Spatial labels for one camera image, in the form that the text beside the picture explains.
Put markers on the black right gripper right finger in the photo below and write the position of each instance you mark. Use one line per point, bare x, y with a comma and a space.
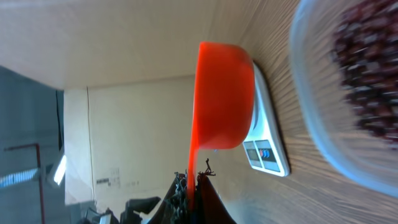
209, 208

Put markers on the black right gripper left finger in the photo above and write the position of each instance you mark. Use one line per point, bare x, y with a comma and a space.
174, 207

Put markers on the orange scoop with blue handle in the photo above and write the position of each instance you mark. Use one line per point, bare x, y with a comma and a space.
223, 103

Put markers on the white digital kitchen scale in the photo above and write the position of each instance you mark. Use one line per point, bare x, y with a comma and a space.
263, 145

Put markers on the clear plastic container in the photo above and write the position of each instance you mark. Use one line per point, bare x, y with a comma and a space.
330, 121

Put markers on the red beans in container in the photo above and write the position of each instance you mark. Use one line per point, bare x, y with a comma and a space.
365, 50

